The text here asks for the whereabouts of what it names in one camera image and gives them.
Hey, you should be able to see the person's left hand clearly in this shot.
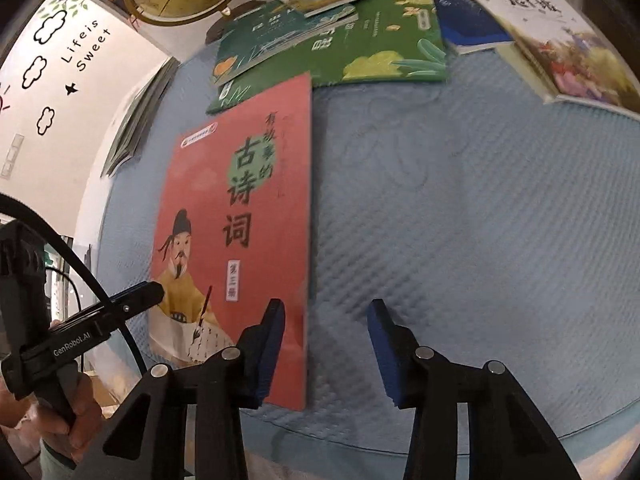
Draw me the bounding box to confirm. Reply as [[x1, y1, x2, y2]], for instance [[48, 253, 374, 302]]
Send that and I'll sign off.
[[27, 374, 106, 467]]

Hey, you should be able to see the white wall switch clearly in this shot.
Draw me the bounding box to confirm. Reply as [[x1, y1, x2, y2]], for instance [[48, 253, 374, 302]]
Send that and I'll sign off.
[[0, 132, 26, 181]]

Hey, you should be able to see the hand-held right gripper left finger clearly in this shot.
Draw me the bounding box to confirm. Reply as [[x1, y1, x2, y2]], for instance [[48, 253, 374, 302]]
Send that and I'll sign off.
[[72, 298, 287, 480]]

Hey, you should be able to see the person's left forearm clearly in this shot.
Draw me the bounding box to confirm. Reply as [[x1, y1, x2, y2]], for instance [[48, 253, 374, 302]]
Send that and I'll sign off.
[[39, 440, 81, 480]]

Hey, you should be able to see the light blue textured mat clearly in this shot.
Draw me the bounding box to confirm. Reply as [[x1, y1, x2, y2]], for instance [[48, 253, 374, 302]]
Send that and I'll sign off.
[[100, 0, 640, 461]]

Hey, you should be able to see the black cloud wall decal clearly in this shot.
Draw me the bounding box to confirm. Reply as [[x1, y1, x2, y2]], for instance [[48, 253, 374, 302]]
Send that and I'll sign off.
[[35, 106, 58, 136], [32, 10, 68, 43], [20, 55, 48, 88]]

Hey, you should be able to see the white rabbit picture book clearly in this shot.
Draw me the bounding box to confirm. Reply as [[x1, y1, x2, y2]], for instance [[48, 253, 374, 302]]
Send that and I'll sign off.
[[447, 0, 640, 121]]

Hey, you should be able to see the coral red poetry book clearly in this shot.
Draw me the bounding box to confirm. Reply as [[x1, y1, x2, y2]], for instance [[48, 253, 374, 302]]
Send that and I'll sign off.
[[149, 71, 313, 412]]

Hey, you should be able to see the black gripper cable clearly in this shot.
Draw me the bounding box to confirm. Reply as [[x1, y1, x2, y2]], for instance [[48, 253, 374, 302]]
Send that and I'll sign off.
[[0, 192, 148, 376]]

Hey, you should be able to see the pile of stacked books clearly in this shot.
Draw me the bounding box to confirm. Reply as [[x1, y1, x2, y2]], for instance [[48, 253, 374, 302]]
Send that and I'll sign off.
[[100, 57, 181, 178]]

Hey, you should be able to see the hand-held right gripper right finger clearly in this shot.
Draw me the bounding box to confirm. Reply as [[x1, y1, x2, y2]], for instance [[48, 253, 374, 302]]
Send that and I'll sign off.
[[366, 298, 581, 480]]

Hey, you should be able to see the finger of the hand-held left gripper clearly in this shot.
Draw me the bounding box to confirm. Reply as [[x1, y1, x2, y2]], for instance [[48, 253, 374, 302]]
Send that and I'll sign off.
[[107, 280, 166, 323]]

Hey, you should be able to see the dark blue book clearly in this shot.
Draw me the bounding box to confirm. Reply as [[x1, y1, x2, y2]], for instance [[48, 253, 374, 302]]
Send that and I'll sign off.
[[430, 0, 516, 56]]

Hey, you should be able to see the bright green leafy book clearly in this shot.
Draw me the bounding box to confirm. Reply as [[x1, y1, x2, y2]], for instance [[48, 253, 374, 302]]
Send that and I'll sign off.
[[206, 0, 448, 115]]

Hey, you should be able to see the dark green book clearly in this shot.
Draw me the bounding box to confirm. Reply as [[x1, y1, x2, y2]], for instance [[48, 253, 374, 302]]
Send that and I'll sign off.
[[214, 0, 358, 88]]

